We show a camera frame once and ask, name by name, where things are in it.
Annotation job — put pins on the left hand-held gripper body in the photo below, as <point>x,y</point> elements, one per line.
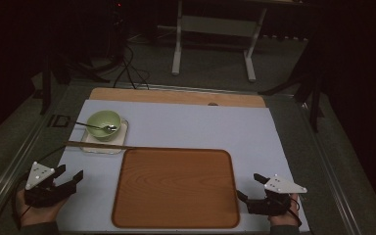
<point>39,176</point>

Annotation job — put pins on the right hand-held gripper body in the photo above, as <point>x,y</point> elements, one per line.
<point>275,197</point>

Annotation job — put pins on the metal spoon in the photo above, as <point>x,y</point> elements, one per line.
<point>88,125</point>

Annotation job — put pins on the white square plate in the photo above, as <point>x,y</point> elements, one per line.
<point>119,138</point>

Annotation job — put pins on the green bowl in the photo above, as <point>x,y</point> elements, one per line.
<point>103,125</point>

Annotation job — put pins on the wooden tray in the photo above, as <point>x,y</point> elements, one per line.
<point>176,189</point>

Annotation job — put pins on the person's right hand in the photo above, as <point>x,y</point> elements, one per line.
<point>282,219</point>

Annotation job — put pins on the person's left hand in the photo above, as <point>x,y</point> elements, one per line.
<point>40,213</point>

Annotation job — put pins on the black tripod stand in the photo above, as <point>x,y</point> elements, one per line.
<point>315,104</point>
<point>47,91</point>

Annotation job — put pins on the white table mat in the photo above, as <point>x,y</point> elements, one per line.
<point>192,127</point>

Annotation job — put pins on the white metal stand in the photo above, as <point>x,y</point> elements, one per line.
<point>249,65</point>

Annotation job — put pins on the dark equipment rack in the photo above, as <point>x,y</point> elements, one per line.
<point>117,26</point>

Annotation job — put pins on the grey metal frame rail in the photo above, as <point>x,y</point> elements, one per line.
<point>189,88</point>
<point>333,176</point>
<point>9,182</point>

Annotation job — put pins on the black square bracket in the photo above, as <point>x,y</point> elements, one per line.
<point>58,120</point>

